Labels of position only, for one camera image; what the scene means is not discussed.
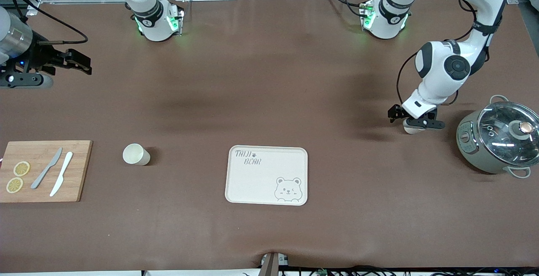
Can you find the cream tray with bear print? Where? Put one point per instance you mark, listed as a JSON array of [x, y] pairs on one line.
[[265, 179]]

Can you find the yellow lemon slice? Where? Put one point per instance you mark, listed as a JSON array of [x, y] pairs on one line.
[[21, 168], [14, 185]]

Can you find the white plastic knife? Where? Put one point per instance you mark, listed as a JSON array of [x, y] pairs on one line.
[[61, 174]]

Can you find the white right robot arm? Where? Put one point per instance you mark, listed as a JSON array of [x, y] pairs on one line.
[[156, 32]]

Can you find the metal table edge clamp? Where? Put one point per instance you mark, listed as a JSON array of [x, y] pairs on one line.
[[271, 264]]

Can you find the glass pot lid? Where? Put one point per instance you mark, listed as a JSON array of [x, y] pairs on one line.
[[501, 141]]

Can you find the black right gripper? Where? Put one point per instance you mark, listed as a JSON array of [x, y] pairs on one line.
[[37, 58]]

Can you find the green electric cooking pot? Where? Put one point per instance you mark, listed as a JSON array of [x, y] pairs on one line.
[[467, 147]]

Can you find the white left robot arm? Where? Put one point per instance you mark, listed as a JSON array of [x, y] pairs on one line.
[[438, 80]]

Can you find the white plastic cup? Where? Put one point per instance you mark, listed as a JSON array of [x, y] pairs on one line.
[[135, 154], [414, 131]]

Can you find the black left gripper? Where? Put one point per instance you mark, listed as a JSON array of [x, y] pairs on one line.
[[394, 112]]

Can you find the grey plastic knife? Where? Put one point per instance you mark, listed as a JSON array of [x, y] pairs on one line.
[[45, 170]]

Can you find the bamboo cutting board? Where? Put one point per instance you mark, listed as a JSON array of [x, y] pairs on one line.
[[78, 170]]

